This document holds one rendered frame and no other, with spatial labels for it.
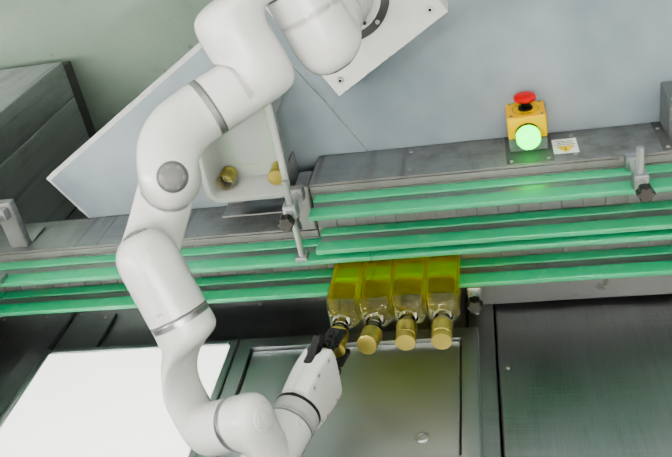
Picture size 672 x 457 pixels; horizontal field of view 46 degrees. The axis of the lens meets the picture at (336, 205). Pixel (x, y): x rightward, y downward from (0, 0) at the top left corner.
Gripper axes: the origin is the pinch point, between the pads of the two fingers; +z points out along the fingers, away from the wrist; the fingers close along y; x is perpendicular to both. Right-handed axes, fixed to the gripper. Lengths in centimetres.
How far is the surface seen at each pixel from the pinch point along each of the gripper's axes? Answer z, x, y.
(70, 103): 75, 116, 8
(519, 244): 27.5, -24.9, 5.1
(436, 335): 4.3, -16.2, 1.8
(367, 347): 0.1, -5.8, 0.9
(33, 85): 61, 113, 20
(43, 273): 5, 67, 3
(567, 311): 35.5, -31.8, -15.0
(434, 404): 2.7, -15.0, -12.1
